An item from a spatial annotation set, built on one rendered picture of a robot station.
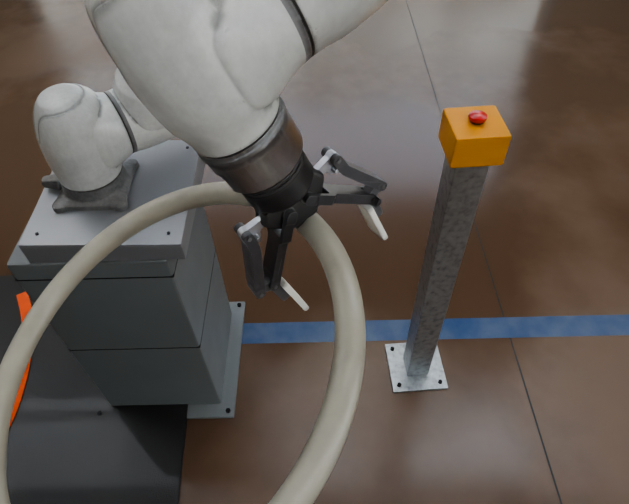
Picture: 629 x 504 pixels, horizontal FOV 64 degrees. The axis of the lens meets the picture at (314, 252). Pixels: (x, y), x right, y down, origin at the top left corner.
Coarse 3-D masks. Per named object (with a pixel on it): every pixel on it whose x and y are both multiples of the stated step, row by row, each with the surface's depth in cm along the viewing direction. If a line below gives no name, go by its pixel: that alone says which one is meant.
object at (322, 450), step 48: (192, 192) 67; (96, 240) 70; (336, 240) 54; (48, 288) 69; (336, 288) 50; (336, 336) 48; (0, 384) 63; (336, 384) 45; (0, 432) 60; (336, 432) 43; (0, 480) 56; (288, 480) 42
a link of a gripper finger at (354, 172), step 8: (336, 160) 53; (344, 160) 54; (344, 168) 55; (352, 168) 55; (360, 168) 58; (352, 176) 56; (360, 176) 57; (368, 176) 57; (368, 184) 58; (376, 184) 59; (384, 184) 60
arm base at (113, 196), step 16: (128, 160) 135; (48, 176) 128; (128, 176) 130; (64, 192) 125; (80, 192) 122; (96, 192) 123; (112, 192) 125; (128, 192) 129; (64, 208) 124; (80, 208) 125; (96, 208) 125; (112, 208) 125
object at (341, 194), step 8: (328, 184) 58; (336, 184) 59; (328, 192) 56; (336, 192) 56; (344, 192) 57; (352, 192) 58; (360, 192) 59; (304, 200) 53; (312, 200) 53; (320, 200) 54; (328, 200) 55; (336, 200) 57; (344, 200) 57; (352, 200) 58; (360, 200) 59; (368, 200) 60; (376, 200) 60
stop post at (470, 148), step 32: (448, 128) 110; (480, 128) 108; (448, 160) 112; (480, 160) 110; (448, 192) 120; (480, 192) 120; (448, 224) 128; (448, 256) 137; (448, 288) 148; (416, 320) 165; (416, 352) 175; (416, 384) 185
